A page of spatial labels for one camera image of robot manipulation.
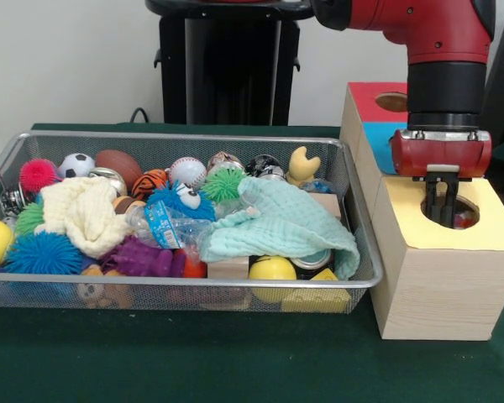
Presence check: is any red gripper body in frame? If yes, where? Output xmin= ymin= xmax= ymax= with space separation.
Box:
xmin=391 ymin=128 xmax=493 ymax=184

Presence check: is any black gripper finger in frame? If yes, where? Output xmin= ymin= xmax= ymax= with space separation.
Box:
xmin=444 ymin=179 xmax=461 ymax=230
xmin=423 ymin=178 xmax=445 ymax=223

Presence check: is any pale patterned fabric scrunchie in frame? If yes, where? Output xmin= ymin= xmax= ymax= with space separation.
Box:
xmin=453 ymin=211 xmax=480 ymax=231

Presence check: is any mint green cloth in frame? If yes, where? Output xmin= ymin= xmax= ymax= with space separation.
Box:
xmin=199 ymin=176 xmax=361 ymax=281

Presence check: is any small blue spiky ball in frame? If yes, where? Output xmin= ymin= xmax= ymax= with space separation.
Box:
xmin=144 ymin=180 xmax=218 ymax=222

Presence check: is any wooden box with three holes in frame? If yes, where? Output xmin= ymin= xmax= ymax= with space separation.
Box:
xmin=339 ymin=81 xmax=504 ymax=342

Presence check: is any yellow smiley face ball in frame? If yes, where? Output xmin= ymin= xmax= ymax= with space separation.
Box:
xmin=248 ymin=255 xmax=298 ymax=304

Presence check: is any crushed clear plastic bottle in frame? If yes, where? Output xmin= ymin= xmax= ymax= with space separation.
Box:
xmin=124 ymin=200 xmax=214 ymax=251

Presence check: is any purple knobbly rubber toy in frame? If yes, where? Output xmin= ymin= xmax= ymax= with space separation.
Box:
xmin=99 ymin=235 xmax=188 ymax=278

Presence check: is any cream white cloth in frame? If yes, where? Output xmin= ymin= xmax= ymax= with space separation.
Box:
xmin=39 ymin=175 xmax=131 ymax=259

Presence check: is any black and white soccer ball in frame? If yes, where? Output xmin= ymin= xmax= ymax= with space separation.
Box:
xmin=58 ymin=153 xmax=97 ymax=180

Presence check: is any large blue spiky ball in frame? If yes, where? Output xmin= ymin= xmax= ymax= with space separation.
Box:
xmin=3 ymin=230 xmax=85 ymax=276

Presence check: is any pink spiky ball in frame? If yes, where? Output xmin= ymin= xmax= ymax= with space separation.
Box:
xmin=19 ymin=158 xmax=60 ymax=193

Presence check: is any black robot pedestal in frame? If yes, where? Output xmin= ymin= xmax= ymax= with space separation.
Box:
xmin=144 ymin=0 xmax=323 ymax=126

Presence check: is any shallow wire mesh bin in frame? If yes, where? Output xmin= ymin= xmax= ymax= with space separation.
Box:
xmin=0 ymin=129 xmax=384 ymax=314

